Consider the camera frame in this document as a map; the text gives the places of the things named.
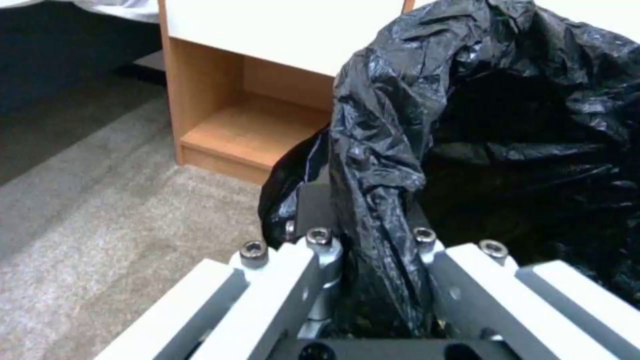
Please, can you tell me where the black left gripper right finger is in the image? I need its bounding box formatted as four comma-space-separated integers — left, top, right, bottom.
408, 202, 640, 360

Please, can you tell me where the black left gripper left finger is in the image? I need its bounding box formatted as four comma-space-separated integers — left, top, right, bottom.
98, 182, 346, 360

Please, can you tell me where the black plastic trash bag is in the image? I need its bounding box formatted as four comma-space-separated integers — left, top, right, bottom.
258, 0, 640, 338

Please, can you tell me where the wooden nightstand with white drawer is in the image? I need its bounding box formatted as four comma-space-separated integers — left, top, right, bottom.
157, 0, 417, 185

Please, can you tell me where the dark bed base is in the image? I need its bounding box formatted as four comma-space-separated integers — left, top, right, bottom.
0, 0, 169, 125

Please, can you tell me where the white bed sheet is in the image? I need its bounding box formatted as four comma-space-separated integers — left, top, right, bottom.
69, 0, 161, 26

